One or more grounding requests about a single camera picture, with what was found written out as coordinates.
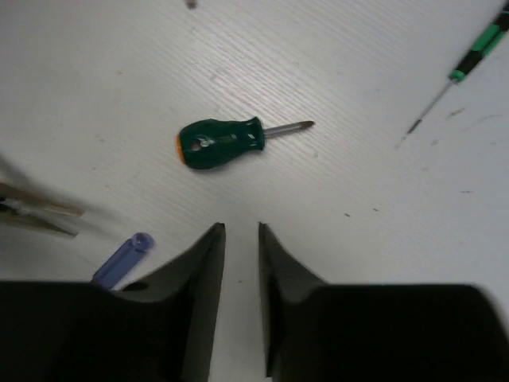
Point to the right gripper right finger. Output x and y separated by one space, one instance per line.
319 331

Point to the green orange stubby screwdriver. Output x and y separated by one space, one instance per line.
211 143

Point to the green slim screwdriver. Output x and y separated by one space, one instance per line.
479 50

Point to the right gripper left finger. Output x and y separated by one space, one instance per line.
160 327

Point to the yellow needle-nose pliers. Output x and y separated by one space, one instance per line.
23 209

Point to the blue red precision screwdriver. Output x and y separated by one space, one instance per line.
123 260

